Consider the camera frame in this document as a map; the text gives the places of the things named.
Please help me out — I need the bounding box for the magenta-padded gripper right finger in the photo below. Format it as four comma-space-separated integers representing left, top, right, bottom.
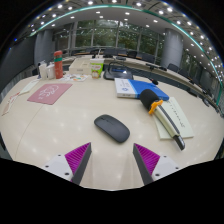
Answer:
132, 143, 183, 186

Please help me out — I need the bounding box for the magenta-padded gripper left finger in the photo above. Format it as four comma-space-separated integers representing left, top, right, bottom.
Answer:
42, 142, 92, 186

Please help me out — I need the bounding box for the black computer mouse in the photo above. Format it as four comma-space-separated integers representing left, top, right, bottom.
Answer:
93, 114, 131, 144

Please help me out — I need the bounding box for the pink printed mouse pad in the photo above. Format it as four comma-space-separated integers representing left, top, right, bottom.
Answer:
27, 82, 74, 106

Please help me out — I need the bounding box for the white paper booklet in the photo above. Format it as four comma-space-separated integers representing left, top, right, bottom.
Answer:
153, 96, 195, 141

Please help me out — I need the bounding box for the blue and white book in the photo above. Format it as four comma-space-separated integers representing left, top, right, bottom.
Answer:
114, 77, 170, 102

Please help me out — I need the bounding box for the colourful sticker sheet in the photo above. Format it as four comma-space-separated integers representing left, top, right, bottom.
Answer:
59, 73, 89, 83

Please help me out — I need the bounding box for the green printed paper cup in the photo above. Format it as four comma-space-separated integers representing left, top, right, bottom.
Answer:
89, 59, 105, 80

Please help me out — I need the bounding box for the white lidded mug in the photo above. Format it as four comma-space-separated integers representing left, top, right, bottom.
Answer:
46, 62, 56, 80

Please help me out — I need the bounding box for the black gooseneck desk microphone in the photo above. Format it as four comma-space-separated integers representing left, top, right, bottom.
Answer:
103, 61, 160, 86

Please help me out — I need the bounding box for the cream cardboard box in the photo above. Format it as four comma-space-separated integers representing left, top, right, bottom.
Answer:
68, 58, 93, 76

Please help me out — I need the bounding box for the stack of white paper cups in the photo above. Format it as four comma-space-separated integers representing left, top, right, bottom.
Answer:
38, 60, 48, 80

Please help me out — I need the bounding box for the red bottle with green band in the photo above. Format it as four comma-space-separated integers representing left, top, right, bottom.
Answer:
53, 50, 64, 80

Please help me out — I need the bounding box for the group of dark office chairs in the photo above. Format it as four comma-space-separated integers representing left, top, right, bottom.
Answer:
99, 48, 214, 91

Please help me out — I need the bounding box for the long curved conference desk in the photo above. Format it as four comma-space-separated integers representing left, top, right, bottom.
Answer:
63, 54, 224, 111

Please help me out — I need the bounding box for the group of ceiling lights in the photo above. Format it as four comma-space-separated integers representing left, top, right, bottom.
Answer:
13, 0, 224, 81

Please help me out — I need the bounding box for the handheld microphone with orange ring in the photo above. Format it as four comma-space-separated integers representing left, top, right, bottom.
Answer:
139, 88, 186, 151

